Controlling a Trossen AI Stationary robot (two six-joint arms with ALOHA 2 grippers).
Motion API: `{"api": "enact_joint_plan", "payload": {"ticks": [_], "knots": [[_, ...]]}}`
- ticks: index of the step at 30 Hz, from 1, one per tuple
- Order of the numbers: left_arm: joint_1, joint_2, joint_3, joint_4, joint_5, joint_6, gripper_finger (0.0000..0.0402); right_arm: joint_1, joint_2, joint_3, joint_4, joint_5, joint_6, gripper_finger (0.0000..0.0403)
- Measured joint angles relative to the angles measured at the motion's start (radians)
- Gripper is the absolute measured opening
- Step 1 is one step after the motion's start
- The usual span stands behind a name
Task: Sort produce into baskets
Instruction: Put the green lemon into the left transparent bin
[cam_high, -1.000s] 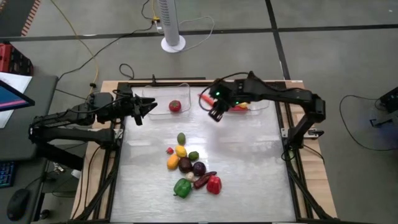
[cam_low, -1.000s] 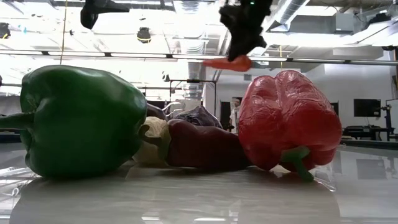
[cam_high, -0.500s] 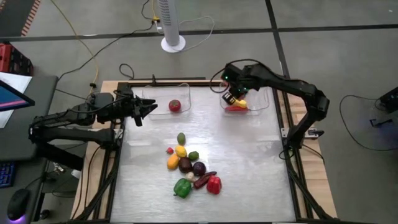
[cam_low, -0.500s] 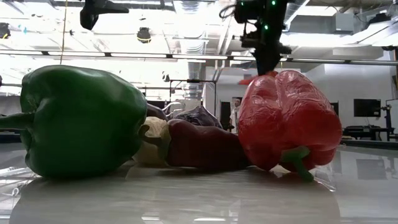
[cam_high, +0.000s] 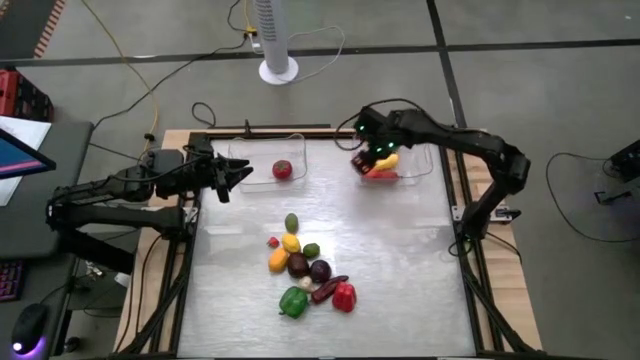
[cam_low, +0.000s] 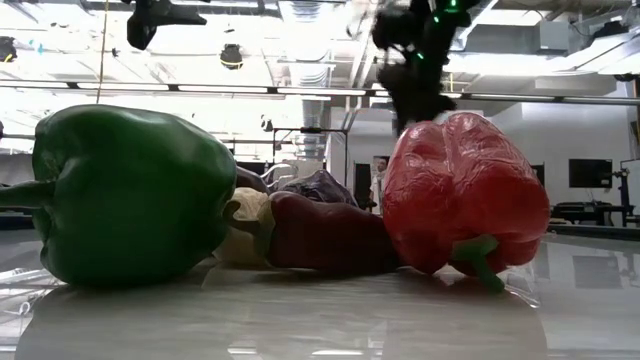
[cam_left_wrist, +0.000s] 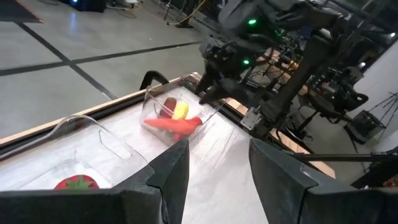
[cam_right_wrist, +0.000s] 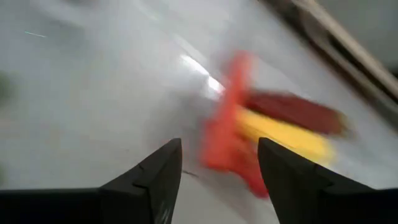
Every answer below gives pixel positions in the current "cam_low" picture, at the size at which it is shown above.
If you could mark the dark background table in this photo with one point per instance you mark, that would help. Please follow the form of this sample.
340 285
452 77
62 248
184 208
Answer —
585 209

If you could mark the black wall monitor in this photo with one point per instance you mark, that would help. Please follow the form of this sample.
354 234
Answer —
590 173

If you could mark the red bell pepper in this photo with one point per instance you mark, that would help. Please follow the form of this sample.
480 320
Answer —
460 195

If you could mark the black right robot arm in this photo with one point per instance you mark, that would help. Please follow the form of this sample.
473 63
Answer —
430 30

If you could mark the green bell pepper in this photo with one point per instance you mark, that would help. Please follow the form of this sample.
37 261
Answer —
130 195

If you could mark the clear plastic bin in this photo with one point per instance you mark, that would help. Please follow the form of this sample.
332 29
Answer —
280 174

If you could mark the white garlic bulb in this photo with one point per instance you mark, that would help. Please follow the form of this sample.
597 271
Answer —
245 205

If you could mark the black ceiling dome fixture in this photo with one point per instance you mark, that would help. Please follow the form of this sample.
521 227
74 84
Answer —
231 56

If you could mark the dark purple round vegetable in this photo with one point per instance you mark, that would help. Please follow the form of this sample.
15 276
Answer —
320 189

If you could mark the person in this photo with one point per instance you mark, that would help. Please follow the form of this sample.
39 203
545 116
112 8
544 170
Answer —
381 182

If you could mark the black metal rack frame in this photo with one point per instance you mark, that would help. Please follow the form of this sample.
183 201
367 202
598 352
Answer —
310 130

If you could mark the dark red chili pepper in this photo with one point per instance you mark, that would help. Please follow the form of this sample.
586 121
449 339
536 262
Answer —
325 235

